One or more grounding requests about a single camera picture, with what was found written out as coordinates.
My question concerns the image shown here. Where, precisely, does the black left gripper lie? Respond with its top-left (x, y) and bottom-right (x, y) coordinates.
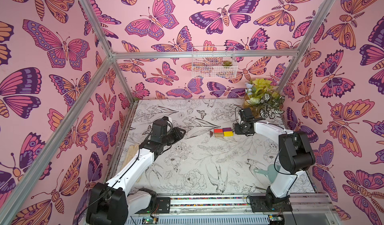
top-left (160, 127), bottom-right (186, 147)

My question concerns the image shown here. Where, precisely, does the yellow rectangular block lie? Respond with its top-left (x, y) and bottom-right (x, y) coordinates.
top-left (223, 131), bottom-right (234, 137)

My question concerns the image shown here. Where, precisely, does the brown wooden block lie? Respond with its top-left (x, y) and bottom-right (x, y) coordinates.
top-left (214, 133), bottom-right (224, 138)

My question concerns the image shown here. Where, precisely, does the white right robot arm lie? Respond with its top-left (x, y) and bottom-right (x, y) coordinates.
top-left (234, 107), bottom-right (316, 211)

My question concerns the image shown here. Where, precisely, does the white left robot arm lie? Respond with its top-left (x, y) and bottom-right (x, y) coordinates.
top-left (84, 117), bottom-right (186, 225)

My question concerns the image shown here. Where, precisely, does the potted plant in vase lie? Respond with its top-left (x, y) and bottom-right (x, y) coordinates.
top-left (244, 78), bottom-right (285, 119)

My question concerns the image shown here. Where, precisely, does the small succulent in basket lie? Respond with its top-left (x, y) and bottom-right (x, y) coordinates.
top-left (223, 60), bottom-right (233, 67)

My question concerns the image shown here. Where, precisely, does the white wire basket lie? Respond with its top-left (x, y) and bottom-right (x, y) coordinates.
top-left (190, 49), bottom-right (238, 79)

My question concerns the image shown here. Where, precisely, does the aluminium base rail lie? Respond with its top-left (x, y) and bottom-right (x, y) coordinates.
top-left (80, 193), bottom-right (319, 225)

